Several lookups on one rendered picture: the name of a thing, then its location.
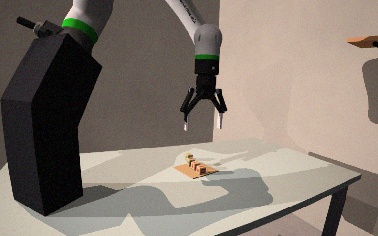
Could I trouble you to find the tan square mat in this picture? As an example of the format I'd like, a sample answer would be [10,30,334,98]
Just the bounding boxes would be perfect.
[173,162,218,179]

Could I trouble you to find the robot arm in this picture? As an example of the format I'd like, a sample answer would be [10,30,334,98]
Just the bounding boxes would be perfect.
[16,0,222,76]

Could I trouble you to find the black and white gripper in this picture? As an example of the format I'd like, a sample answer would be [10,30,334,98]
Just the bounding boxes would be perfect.
[180,76,227,131]

